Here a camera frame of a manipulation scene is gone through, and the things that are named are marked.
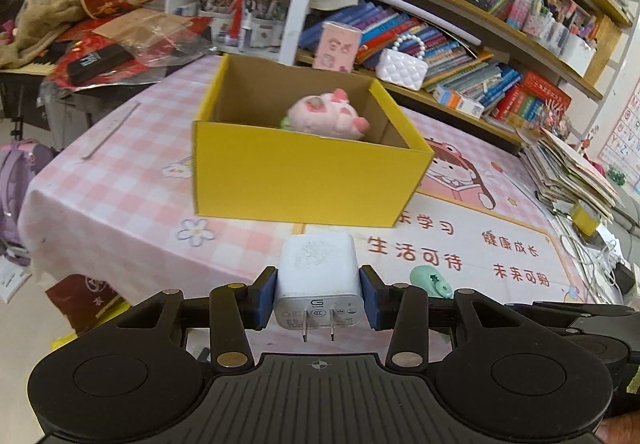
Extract alphabet wall poster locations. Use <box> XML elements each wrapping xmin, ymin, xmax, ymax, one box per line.
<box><xmin>597</xmin><ymin>74</ymin><xmax>640</xmax><ymax>170</ymax></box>

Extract pink checked printed tablecloth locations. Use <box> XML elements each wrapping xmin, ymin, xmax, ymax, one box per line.
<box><xmin>17</xmin><ymin>52</ymin><xmax>601</xmax><ymax>365</ymax></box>

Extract colourful figure ornament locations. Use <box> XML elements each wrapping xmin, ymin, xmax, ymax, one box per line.
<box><xmin>537</xmin><ymin>99</ymin><xmax>573</xmax><ymax>135</ymax></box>

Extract pink plush pig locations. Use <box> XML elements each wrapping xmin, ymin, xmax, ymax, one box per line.
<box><xmin>286</xmin><ymin>89</ymin><xmax>371</xmax><ymax>141</ymax></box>

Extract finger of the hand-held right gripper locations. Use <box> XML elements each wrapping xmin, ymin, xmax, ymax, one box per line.
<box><xmin>507</xmin><ymin>303</ymin><xmax>640</xmax><ymax>325</ymax></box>

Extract yellow cardboard box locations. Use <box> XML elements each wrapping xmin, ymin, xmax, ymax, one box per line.
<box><xmin>192</xmin><ymin>53</ymin><xmax>436</xmax><ymax>228</ymax></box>

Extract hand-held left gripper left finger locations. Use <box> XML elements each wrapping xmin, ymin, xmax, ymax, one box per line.
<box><xmin>115</xmin><ymin>267</ymin><xmax>278</xmax><ymax>370</ymax></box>

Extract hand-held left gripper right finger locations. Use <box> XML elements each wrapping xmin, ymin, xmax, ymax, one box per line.
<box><xmin>359</xmin><ymin>264</ymin><xmax>511</xmax><ymax>370</ymax></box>

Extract brown cloth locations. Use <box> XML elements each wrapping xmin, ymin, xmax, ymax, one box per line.
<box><xmin>0</xmin><ymin>0</ymin><xmax>88</xmax><ymax>70</ymax></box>

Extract black box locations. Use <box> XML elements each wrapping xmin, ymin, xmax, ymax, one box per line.
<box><xmin>67</xmin><ymin>44</ymin><xmax>133</xmax><ymax>85</ymax></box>

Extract electric piano keyboard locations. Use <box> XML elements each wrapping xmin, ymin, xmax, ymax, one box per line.
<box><xmin>0</xmin><ymin>52</ymin><xmax>58</xmax><ymax>75</ymax></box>

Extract thin metal stick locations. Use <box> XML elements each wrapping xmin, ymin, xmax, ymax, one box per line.
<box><xmin>82</xmin><ymin>102</ymin><xmax>142</xmax><ymax>161</ymax></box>

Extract stack of papers and booklets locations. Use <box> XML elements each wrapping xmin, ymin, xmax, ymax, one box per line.
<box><xmin>520</xmin><ymin>127</ymin><xmax>626</xmax><ymax>225</ymax></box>

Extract white pen holders with pens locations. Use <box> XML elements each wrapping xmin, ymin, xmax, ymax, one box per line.
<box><xmin>522</xmin><ymin>0</ymin><xmax>598</xmax><ymax>78</ymax></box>

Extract row of colourful books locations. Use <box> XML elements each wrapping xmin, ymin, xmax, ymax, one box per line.
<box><xmin>300</xmin><ymin>0</ymin><xmax>523</xmax><ymax>117</ymax></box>

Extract pink sticker cylinder container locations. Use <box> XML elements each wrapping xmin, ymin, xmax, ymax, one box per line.
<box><xmin>314</xmin><ymin>21</ymin><xmax>362</xmax><ymax>72</ymax></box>

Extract white cable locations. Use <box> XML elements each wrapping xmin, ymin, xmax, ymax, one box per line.
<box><xmin>557</xmin><ymin>219</ymin><xmax>626</xmax><ymax>295</ymax></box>

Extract purple backpack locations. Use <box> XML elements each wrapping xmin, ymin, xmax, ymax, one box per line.
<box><xmin>0</xmin><ymin>139</ymin><xmax>56</xmax><ymax>267</ymax></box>

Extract white charger plug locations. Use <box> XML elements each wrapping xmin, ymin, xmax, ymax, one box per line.
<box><xmin>274</xmin><ymin>234</ymin><xmax>363</xmax><ymax>342</ymax></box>

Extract pastel bottle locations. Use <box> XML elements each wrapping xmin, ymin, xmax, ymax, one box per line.
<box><xmin>507</xmin><ymin>0</ymin><xmax>537</xmax><ymax>28</ymax></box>

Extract orange white carton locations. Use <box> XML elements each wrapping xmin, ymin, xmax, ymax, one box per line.
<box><xmin>432</xmin><ymin>83</ymin><xmax>486</xmax><ymax>119</ymax></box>

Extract red boxed book set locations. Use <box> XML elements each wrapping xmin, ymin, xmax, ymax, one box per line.
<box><xmin>492</xmin><ymin>71</ymin><xmax>572</xmax><ymax>130</ymax></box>

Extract white pen cup with brushes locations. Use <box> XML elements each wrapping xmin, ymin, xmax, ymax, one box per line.
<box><xmin>197</xmin><ymin>0</ymin><xmax>286</xmax><ymax>50</ymax></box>

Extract white quilted pearl handbag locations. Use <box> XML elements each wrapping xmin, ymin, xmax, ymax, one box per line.
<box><xmin>375</xmin><ymin>34</ymin><xmax>429</xmax><ymax>92</ymax></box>

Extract mint green plastic gadget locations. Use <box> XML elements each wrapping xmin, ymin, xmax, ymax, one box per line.
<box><xmin>409</xmin><ymin>265</ymin><xmax>453</xmax><ymax>300</ymax></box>

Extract yellow tape roll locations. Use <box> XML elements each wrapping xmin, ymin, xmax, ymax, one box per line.
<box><xmin>570</xmin><ymin>201</ymin><xmax>601</xmax><ymax>235</ymax></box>

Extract plastic bag with red packets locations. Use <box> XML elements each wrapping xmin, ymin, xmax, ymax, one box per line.
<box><xmin>42</xmin><ymin>19</ymin><xmax>211</xmax><ymax>98</ymax></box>

